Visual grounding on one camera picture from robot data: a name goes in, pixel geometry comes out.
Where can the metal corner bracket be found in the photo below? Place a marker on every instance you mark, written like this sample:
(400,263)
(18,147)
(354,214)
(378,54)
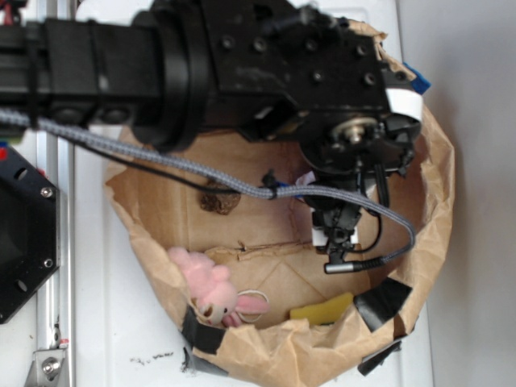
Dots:
(49,368)

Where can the blue tape piece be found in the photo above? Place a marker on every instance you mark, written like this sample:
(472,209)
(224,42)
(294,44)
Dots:
(420,84)

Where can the brown paper bag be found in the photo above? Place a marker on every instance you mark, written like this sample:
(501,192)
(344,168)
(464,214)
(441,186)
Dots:
(267,246)

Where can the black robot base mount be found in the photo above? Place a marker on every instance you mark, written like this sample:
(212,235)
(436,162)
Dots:
(28,220)

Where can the aluminium rail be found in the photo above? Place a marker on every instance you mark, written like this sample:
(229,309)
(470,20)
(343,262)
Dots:
(55,299)

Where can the pink plush bunny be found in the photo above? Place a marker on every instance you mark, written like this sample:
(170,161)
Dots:
(212,292)

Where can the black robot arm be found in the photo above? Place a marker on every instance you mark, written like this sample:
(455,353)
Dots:
(140,90)

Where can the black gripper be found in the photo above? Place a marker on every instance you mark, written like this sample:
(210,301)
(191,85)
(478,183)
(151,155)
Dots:
(294,73)

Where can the yellow sponge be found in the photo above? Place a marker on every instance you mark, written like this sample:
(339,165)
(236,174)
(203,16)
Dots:
(323,313)

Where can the brown rock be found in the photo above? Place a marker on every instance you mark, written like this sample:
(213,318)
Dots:
(218,199)

